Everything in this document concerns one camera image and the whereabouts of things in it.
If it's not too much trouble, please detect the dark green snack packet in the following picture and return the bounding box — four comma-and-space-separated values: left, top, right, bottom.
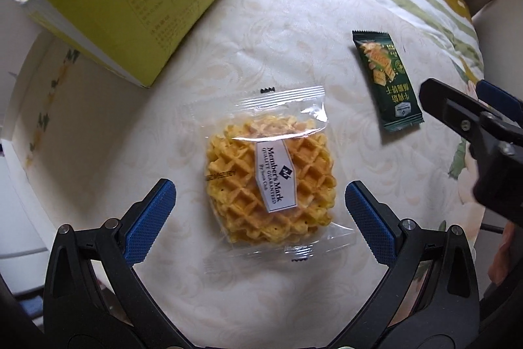
352, 29, 424, 134

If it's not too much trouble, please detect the clear waffle packet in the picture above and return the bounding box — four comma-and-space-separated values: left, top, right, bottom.
202, 85, 356, 278

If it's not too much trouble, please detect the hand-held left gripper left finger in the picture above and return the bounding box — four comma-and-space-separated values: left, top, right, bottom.
43, 178, 193, 349

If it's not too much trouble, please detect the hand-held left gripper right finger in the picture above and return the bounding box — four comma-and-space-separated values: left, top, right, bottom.
327, 181, 481, 349

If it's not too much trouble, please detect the yellow-green cardboard box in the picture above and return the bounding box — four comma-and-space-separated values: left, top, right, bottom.
12, 0, 274, 89

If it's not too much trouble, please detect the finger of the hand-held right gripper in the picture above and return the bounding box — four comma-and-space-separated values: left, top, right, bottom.
476, 80, 523, 121
419, 78, 511, 147

